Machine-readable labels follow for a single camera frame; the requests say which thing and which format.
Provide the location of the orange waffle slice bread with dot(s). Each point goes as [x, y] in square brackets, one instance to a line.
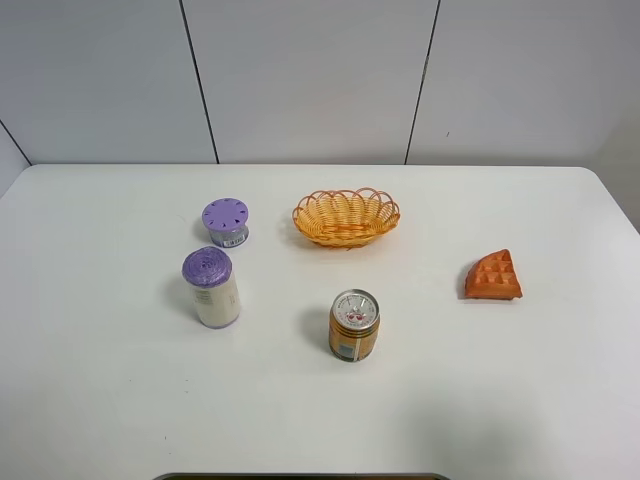
[492, 277]

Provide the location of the orange woven wicker basket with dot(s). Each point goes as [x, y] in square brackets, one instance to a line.
[346, 218]

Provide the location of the orange drink can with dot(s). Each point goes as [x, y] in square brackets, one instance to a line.
[354, 321]

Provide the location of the purple lid air freshener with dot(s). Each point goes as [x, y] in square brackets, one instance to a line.
[225, 220]

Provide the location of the purple garbage bag roll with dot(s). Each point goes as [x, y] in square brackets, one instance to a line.
[209, 273]

